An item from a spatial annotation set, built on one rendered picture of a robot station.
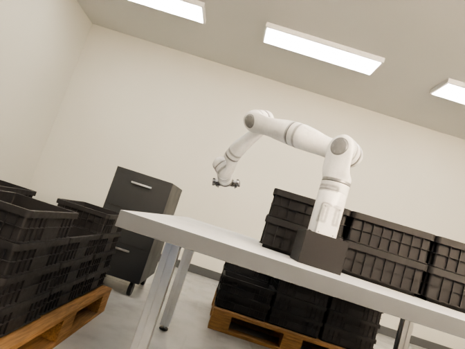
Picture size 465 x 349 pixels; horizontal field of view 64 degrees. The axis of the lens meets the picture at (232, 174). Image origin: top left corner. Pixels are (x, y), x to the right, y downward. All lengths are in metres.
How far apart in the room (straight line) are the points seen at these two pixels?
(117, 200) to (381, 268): 2.06
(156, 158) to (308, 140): 3.85
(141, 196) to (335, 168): 1.96
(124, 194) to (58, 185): 2.51
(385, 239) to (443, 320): 0.50
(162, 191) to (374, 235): 1.82
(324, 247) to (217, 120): 4.04
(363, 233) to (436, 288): 0.30
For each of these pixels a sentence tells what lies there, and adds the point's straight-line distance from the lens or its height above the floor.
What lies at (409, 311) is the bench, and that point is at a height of 0.68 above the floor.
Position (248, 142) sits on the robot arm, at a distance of 1.60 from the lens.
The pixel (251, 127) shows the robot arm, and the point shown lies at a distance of 1.50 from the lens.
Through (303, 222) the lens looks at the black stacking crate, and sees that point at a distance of 1.44.
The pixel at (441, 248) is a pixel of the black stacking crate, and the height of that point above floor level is 0.89.
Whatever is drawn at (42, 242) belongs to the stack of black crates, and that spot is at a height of 0.48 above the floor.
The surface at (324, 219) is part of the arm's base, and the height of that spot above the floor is 0.85.
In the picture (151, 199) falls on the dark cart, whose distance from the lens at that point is 2.90.
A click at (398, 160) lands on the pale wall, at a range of 5.47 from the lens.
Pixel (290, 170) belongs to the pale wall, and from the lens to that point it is 5.01.
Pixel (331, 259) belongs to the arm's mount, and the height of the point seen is 0.74.
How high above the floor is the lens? 0.75
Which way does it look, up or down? 7 degrees up
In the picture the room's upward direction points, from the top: 18 degrees clockwise
